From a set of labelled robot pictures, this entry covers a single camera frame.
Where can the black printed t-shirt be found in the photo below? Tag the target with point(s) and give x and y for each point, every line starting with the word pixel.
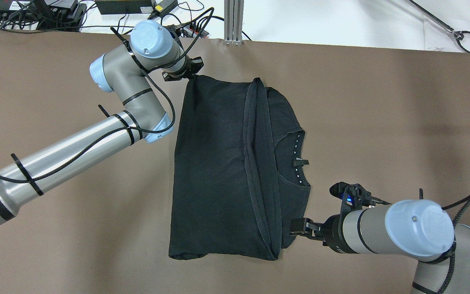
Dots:
pixel 239 178

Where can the black power adapter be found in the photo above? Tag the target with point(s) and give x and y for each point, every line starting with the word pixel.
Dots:
pixel 165 6

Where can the black power strip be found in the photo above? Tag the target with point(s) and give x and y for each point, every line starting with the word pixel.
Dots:
pixel 191 31

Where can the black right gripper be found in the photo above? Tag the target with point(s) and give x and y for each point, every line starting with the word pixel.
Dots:
pixel 333 234

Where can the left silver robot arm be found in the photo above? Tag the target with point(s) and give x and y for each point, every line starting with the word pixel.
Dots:
pixel 124 71

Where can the aluminium frame profile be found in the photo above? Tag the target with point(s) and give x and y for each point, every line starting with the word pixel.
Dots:
pixel 233 20

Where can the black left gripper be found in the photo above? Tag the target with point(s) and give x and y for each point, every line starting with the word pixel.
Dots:
pixel 180 72

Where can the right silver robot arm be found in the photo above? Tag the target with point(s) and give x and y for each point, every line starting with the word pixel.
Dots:
pixel 419 229

